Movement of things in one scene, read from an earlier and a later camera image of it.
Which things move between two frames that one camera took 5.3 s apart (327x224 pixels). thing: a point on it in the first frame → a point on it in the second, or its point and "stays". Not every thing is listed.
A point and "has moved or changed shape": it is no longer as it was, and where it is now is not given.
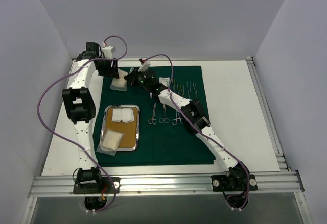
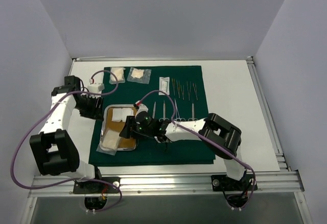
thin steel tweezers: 188,93 stays
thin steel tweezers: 182,91 stays
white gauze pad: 120,83 has moved or changed shape
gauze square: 127,115 stays
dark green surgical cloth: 166,138 stays
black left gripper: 108,70 → 94,106
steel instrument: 195,91 stays
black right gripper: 134,75 → 130,126
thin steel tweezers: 178,87 stays
